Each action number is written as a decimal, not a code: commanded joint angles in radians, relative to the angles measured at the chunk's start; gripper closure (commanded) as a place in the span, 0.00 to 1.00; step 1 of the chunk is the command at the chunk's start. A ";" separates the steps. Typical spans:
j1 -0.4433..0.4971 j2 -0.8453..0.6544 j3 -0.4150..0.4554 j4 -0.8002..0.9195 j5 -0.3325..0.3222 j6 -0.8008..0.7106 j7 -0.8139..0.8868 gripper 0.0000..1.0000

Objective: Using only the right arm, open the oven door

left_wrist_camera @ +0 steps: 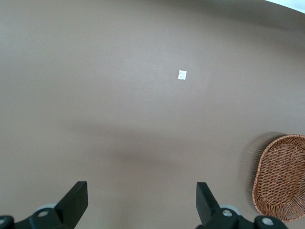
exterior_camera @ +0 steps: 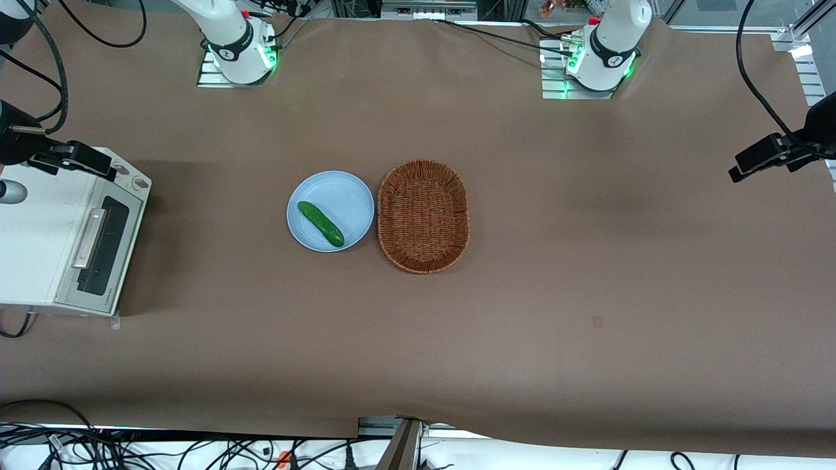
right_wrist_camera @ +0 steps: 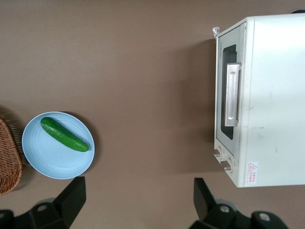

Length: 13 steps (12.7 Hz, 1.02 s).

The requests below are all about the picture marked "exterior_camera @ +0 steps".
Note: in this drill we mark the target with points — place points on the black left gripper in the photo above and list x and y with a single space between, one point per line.
818 134

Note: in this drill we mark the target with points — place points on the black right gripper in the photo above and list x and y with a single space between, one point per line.
14 140

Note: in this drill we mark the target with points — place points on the oven door with glass window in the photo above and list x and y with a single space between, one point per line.
112 251

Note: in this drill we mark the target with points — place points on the white Franka left arm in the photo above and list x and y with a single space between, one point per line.
614 46

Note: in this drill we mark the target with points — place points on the white Franka right arm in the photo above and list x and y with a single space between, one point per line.
228 32

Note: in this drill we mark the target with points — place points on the round oven knob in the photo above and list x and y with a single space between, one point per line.
139 183
121 171

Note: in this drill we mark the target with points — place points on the white toaster oven body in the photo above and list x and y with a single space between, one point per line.
32 248

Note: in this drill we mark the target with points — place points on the aluminium slotted plate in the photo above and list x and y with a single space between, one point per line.
813 78

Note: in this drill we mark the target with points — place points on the brown table cover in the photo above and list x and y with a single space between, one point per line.
588 261

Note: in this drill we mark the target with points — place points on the green cucumber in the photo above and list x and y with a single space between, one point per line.
320 223

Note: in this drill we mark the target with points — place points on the light blue plate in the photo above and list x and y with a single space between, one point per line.
339 196

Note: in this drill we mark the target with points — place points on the brown wicker basket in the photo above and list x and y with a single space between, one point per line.
423 215

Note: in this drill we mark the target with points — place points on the grey metal box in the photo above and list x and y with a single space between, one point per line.
428 8

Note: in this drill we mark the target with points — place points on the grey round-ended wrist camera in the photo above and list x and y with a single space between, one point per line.
12 192

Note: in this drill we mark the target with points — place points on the aluminium frame corner profile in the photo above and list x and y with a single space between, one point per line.
793 32

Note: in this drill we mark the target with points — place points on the aluminium frame post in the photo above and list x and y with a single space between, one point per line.
401 450

